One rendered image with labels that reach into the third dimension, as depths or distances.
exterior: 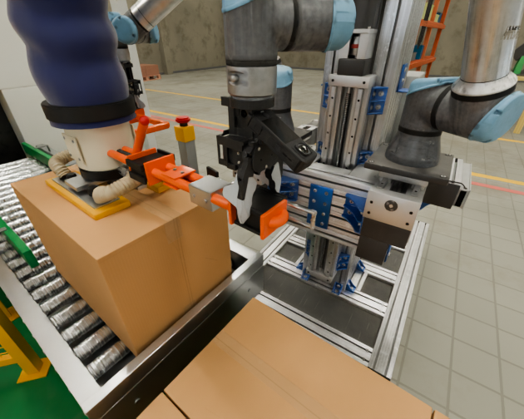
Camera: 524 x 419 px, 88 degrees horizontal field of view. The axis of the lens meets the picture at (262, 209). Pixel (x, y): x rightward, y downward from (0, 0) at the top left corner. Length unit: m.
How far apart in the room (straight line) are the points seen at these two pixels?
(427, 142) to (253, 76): 0.61
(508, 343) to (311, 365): 1.33
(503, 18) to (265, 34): 0.47
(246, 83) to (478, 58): 0.51
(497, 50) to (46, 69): 0.96
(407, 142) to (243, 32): 0.62
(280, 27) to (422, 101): 0.54
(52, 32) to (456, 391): 1.91
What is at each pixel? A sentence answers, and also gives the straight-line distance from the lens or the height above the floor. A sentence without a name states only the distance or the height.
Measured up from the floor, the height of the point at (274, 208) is 1.10.
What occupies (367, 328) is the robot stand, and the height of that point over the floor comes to 0.21.
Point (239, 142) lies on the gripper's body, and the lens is 0.45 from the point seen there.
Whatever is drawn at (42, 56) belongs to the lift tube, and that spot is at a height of 1.32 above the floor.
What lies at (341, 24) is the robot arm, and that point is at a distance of 0.48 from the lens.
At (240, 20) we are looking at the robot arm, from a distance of 0.42.
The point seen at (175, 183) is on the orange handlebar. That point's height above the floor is 1.08.
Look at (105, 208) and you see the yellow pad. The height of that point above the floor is 0.97.
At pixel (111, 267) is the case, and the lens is 0.72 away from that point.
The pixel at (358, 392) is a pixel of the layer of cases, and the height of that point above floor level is 0.54.
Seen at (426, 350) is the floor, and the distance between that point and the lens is 1.78.
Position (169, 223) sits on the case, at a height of 0.94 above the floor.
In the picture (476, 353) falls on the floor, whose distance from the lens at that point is 1.90.
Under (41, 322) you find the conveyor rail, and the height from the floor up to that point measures 0.59.
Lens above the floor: 1.36
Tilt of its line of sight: 32 degrees down
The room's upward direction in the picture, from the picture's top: straight up
